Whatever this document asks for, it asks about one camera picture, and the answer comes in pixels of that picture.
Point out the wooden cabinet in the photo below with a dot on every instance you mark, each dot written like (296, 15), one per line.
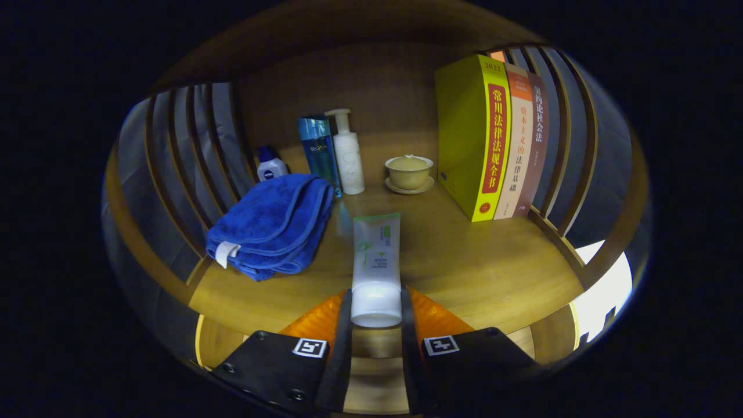
(377, 81)

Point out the beige saucer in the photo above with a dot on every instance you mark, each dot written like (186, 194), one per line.
(409, 191)

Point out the folded blue towel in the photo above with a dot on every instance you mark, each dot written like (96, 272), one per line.
(273, 220)

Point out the wooden countertop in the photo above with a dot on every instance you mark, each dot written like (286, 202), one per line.
(464, 273)

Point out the brown book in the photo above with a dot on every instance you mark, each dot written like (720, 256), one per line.
(537, 151)

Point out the thick yellow book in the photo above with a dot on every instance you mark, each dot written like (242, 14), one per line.
(464, 133)

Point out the beige lidded teacup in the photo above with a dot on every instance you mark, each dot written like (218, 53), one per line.
(408, 171)

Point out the small white bottle blue cap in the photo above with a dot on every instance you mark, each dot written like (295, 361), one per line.
(271, 168)

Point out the white pump bottle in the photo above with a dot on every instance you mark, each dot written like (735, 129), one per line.
(351, 165)

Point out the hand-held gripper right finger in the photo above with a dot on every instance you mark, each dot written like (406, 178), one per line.
(410, 348)

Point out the orange and cream book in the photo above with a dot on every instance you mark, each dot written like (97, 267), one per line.
(518, 151)

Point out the tall blue bottle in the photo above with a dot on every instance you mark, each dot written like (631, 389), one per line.
(319, 154)

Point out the white green cleanser tube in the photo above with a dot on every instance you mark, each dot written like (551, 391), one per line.
(376, 255)

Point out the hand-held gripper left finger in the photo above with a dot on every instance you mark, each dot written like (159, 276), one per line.
(342, 348)

